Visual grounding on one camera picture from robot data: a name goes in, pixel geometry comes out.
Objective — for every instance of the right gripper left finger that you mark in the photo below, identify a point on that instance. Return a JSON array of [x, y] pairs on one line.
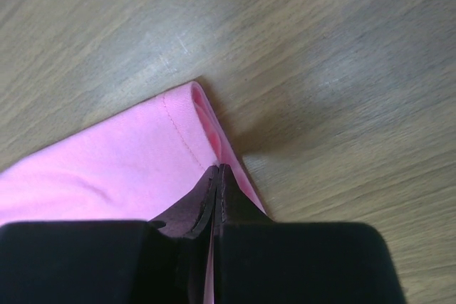
[[163, 260]]

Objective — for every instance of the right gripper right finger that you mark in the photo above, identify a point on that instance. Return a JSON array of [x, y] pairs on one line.
[[259, 260]]

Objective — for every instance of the pink t shirt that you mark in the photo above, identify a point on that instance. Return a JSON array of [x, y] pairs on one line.
[[133, 165]]

